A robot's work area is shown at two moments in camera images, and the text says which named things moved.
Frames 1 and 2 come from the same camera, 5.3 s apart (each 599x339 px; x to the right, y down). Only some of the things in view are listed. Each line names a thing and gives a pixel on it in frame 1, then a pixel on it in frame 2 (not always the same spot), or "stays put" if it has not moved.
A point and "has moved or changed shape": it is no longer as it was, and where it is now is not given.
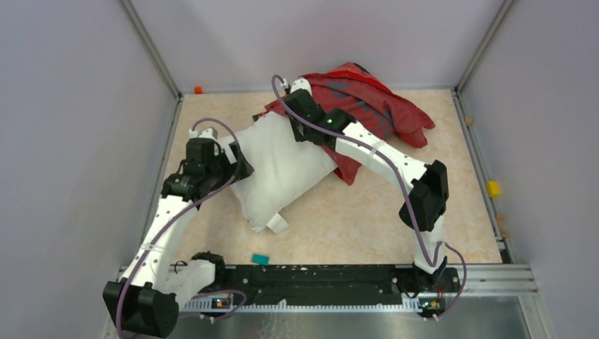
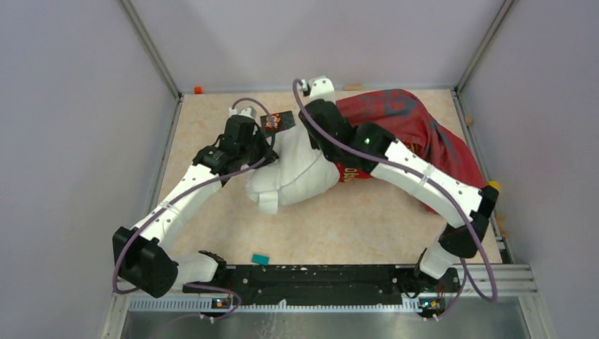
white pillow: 284,168 has moved or changed shape
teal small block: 261,258 stays put
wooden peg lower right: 501,222 stays put
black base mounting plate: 331,284 stays put
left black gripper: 222,155 -> 269,154
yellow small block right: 493,188 stays put
